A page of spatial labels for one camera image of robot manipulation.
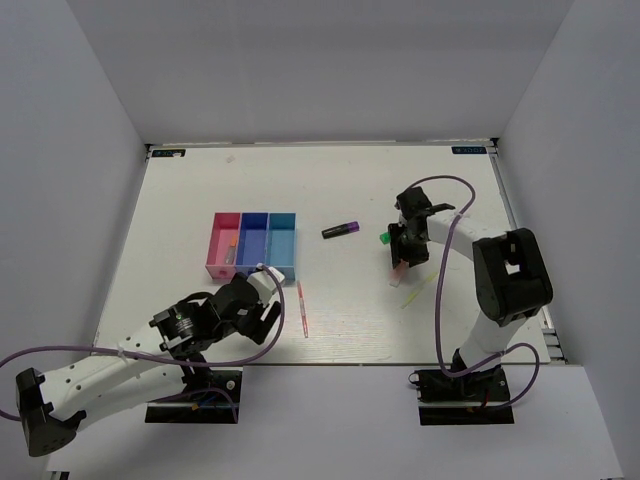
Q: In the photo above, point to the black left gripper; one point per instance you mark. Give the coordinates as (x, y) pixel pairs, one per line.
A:
(259, 327)

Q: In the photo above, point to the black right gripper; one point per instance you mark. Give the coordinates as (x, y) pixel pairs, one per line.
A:
(415, 258)

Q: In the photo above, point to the yellow-orange cap frosted highlighter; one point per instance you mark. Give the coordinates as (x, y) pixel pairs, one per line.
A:
(397, 275)

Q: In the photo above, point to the thin yellow highlighter pen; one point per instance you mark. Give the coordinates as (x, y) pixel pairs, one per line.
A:
(418, 289)

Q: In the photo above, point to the thin pink highlighter pen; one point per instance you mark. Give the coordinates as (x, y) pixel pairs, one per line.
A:
(302, 307)

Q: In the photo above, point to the purple cap black highlighter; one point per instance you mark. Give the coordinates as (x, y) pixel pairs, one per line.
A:
(340, 230)

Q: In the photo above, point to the orange cap grey highlighter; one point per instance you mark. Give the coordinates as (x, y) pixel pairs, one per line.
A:
(231, 251)

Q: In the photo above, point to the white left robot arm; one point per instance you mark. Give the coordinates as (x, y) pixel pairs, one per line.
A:
(162, 361)

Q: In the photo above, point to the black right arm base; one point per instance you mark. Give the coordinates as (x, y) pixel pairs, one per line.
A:
(473, 400)

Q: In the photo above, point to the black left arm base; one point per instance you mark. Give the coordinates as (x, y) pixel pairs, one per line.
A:
(207, 399)

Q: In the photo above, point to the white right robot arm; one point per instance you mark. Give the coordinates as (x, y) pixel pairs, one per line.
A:
(510, 277)

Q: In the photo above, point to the green cap black highlighter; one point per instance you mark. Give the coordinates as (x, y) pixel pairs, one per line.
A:
(384, 238)

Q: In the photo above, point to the dark blue drawer box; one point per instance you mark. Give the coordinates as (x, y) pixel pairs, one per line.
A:
(251, 249)

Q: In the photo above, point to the pink drawer box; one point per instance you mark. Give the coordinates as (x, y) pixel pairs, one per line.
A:
(225, 226)

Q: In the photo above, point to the light blue drawer box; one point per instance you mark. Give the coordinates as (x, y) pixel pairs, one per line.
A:
(281, 244)

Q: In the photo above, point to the right corner label sticker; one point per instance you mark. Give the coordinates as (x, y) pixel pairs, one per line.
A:
(469, 150)

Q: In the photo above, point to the corner label sticker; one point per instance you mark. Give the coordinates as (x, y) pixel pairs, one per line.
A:
(168, 153)
(469, 150)

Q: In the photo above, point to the left corner label sticker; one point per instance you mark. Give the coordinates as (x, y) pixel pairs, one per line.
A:
(168, 153)

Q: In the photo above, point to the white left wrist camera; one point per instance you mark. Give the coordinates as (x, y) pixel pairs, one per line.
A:
(266, 282)

